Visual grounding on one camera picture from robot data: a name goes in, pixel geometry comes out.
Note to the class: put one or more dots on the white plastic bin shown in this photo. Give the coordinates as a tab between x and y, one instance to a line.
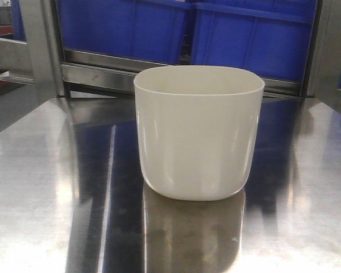
197	129

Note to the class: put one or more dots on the stainless steel shelf rack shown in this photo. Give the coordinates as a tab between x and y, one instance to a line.
42	60

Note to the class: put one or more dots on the left blue storage crate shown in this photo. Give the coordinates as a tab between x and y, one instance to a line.
144	30

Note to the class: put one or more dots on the blue storage crate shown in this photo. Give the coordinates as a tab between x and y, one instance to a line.
268	38
144	30

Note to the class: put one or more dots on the right blue storage crate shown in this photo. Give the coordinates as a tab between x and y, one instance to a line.
268	38

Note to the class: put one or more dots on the far left blue crate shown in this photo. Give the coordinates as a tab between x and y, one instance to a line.
17	21

